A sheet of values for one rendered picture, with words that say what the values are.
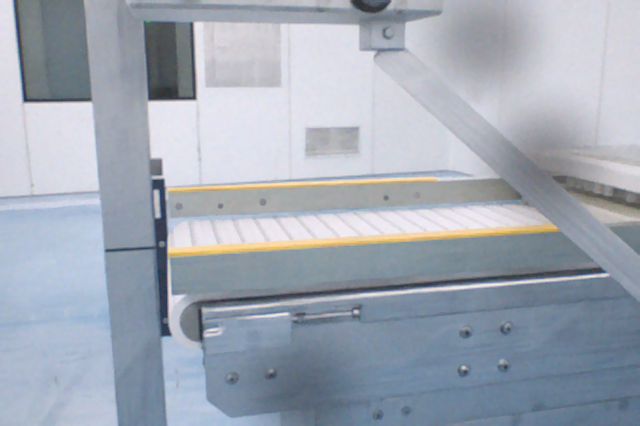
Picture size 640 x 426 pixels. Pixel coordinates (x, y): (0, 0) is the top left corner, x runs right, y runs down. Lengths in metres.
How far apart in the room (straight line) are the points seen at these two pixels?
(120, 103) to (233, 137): 4.91
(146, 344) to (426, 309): 0.40
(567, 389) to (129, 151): 0.55
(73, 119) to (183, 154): 0.94
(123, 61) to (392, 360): 0.44
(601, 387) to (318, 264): 0.36
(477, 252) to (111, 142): 0.43
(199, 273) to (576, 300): 0.34
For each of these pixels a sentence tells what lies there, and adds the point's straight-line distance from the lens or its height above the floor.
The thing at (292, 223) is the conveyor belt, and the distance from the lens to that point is 0.72.
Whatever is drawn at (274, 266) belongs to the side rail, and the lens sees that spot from 0.49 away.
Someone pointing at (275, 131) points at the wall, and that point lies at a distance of 5.74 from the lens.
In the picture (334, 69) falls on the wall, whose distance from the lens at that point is 5.91.
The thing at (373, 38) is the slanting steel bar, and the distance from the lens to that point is 0.49.
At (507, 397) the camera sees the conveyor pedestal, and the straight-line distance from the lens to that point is 0.67.
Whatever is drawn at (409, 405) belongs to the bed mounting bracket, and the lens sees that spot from 0.62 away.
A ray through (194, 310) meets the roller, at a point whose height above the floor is 0.87.
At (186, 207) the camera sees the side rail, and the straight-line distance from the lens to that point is 0.74.
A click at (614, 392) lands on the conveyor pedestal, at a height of 0.73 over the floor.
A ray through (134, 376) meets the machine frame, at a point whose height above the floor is 0.69.
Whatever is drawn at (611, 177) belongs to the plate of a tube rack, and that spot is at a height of 0.95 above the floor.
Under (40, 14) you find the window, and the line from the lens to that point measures 5.52.
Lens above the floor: 1.05
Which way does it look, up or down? 13 degrees down
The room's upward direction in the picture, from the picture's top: straight up
